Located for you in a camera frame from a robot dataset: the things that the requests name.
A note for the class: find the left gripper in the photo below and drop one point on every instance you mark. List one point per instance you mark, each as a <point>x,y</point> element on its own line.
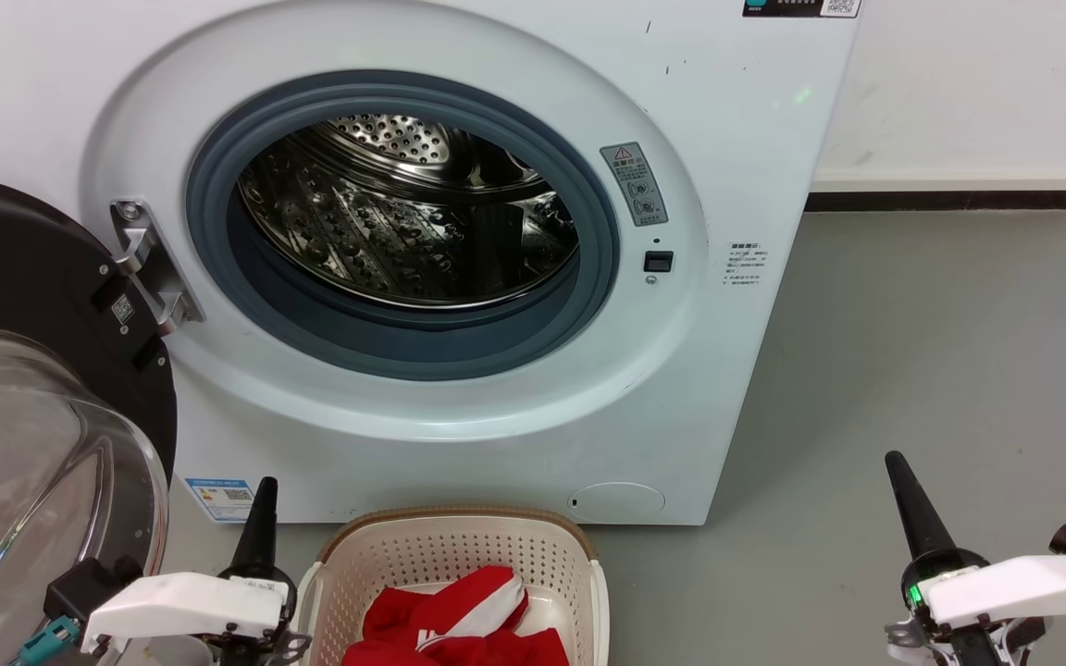
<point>255,647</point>

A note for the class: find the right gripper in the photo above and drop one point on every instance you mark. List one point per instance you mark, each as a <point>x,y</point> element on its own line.
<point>949,643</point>

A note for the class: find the red and white garment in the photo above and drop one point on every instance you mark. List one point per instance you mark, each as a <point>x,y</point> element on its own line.
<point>431,620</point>

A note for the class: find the cream plastic laundry basket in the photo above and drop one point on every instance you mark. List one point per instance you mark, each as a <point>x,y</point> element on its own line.
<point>459,546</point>

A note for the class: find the black washer door glass bowl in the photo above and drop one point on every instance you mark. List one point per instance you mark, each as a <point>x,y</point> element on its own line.
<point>24,287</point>

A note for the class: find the stainless steel washing machine drum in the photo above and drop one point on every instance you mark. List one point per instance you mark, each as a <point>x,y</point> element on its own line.
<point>403,222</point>

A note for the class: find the blue energy label sticker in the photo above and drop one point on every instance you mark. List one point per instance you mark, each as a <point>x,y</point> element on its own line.
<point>218,499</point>

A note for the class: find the white front-load washing machine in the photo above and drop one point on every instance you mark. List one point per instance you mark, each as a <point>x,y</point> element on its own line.
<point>459,444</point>

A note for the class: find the grey rubber door gasket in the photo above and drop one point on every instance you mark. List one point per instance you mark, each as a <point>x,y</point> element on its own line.
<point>403,347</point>

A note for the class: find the QR code sticker on door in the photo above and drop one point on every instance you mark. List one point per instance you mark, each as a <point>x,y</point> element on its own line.
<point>122,309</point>

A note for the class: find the round drain filter cover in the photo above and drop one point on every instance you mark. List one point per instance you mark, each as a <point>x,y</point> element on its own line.
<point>616,500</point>

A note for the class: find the small printed text label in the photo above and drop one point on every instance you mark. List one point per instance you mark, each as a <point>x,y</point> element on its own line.
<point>745,264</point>

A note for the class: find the silver metal door hinge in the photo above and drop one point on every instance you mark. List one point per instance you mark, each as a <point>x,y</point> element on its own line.
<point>138,254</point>

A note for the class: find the white and black baseboard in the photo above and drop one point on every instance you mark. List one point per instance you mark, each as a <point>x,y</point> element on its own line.
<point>949,190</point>

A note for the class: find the black door latch socket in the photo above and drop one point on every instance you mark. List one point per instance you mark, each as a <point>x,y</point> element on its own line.
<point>658,261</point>

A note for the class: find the grey warning sticker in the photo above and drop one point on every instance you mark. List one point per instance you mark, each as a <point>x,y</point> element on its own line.
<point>634,185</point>

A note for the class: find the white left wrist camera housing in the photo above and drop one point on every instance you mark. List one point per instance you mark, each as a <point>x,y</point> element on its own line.
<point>181,601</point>

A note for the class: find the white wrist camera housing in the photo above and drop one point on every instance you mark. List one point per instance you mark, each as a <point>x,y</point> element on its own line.
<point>181,601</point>
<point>1023,587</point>

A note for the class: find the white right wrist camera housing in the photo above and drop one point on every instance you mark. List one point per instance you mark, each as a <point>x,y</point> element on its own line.
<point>1023,587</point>

